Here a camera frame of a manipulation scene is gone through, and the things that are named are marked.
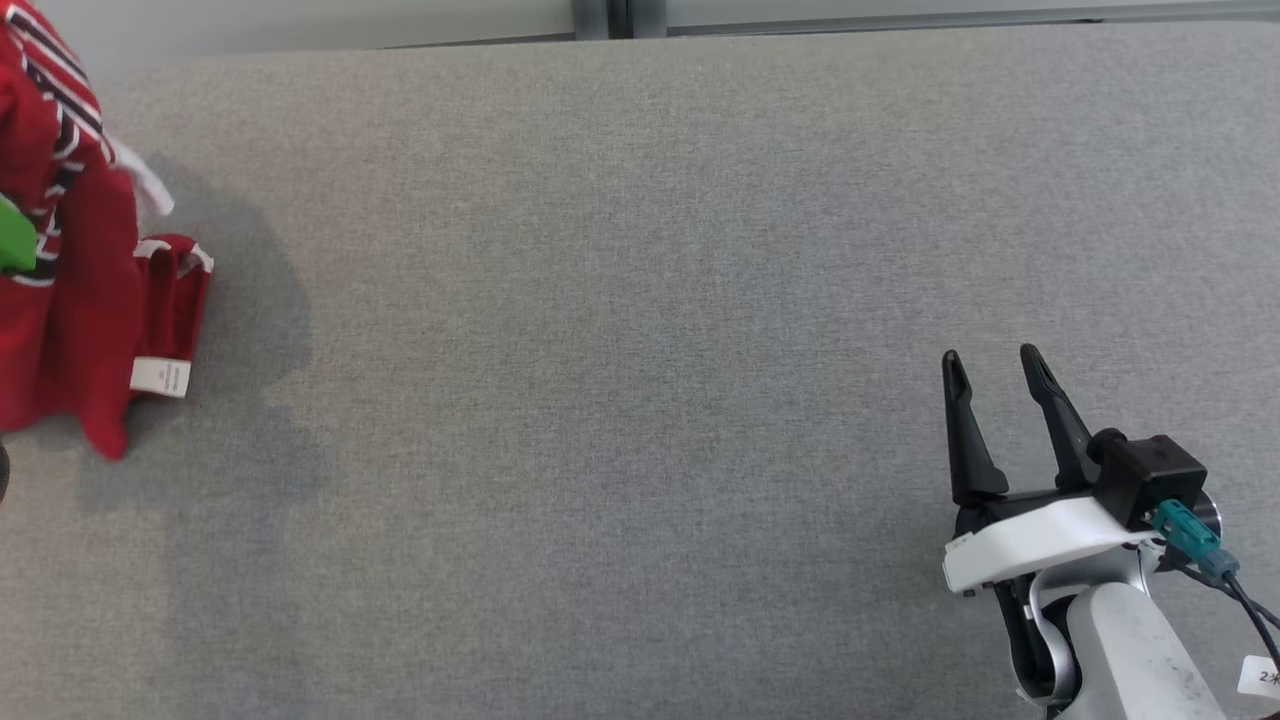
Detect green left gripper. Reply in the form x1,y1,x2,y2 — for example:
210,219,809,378
0,195,38,276

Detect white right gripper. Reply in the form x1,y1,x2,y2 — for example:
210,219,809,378
941,343,1163,597

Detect grey fabric sofa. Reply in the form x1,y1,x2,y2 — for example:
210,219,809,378
0,20,1280,720

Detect teal right camera connector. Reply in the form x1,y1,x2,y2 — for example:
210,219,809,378
1152,500,1241,586

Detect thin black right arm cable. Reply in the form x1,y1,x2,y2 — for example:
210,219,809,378
1163,558,1280,633

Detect white cable label tag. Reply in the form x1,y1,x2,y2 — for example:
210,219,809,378
1237,655,1280,699

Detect grey wall rail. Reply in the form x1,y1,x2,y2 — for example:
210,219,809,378
380,32,577,49

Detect grey metal frame post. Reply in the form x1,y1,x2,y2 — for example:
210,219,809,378
573,0,668,41

